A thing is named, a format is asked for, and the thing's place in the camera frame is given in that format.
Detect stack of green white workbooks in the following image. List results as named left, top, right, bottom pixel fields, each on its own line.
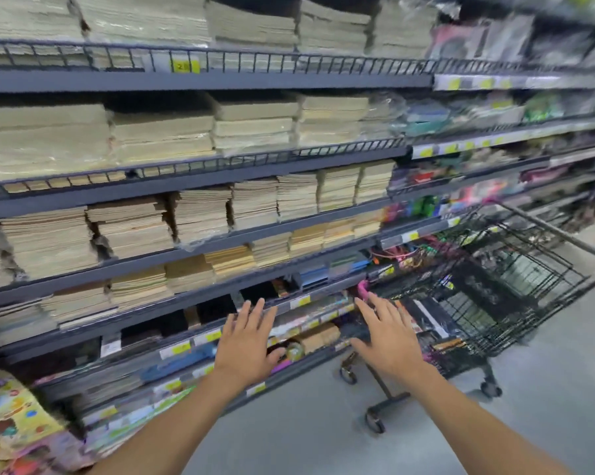
left=79, top=380, right=199, bottom=456

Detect stack of blue exercise books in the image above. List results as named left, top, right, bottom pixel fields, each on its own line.
left=297, top=259, right=373, bottom=290

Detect stacks of beige exercise books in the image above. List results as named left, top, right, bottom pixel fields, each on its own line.
left=0, top=0, right=439, bottom=332

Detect person's left forearm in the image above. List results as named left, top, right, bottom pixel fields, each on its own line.
left=87, top=368, right=254, bottom=475

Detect black notebook orange band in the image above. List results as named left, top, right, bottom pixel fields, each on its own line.
left=425, top=333, right=472, bottom=364

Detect assorted stationery goods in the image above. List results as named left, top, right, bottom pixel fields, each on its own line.
left=371, top=0, right=595, bottom=233

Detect hanging colourful packets display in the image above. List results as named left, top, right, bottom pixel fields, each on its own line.
left=0, top=350, right=95, bottom=475

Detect person's right forearm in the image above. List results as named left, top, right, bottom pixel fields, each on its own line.
left=398, top=365, right=583, bottom=475

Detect black notebook white band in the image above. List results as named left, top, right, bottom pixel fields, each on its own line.
left=406, top=296, right=456, bottom=342

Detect row of black shelved notebooks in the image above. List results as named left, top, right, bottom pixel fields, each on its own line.
left=99, top=276, right=291, bottom=352

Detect black wire shopping cart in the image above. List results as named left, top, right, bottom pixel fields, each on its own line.
left=339, top=200, right=595, bottom=435

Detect bundle of orange jump ropes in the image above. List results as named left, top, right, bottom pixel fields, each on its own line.
left=369, top=241, right=439, bottom=270

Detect person's right hand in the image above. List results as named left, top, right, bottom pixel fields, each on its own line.
left=349, top=291, right=429, bottom=394

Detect person's left hand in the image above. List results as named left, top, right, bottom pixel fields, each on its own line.
left=213, top=297, right=287, bottom=391

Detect clear tape roll pack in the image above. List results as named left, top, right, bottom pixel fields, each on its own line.
left=280, top=340, right=306, bottom=363

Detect row of yellow price labels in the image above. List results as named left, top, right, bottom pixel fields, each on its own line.
left=99, top=49, right=595, bottom=431

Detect grey metal store shelving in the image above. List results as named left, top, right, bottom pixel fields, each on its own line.
left=0, top=0, right=595, bottom=456

